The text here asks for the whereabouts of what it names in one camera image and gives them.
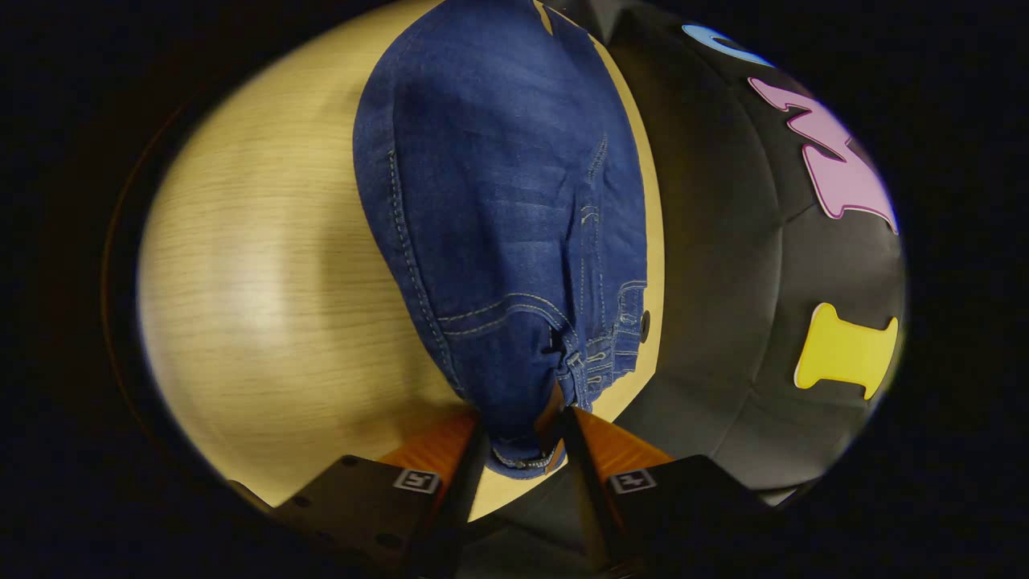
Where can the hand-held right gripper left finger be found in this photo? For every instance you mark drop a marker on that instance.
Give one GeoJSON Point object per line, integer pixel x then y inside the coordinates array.
{"type": "Point", "coordinates": [462, 498]}

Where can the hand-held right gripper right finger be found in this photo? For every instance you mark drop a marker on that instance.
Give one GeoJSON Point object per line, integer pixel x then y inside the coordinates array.
{"type": "Point", "coordinates": [587, 498]}

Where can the blue denim jeans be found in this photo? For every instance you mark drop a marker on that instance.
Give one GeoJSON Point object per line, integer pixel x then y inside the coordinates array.
{"type": "Point", "coordinates": [498, 201]}

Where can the black backdrop cloth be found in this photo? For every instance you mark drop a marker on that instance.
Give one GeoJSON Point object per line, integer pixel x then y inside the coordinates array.
{"type": "Point", "coordinates": [723, 241]}

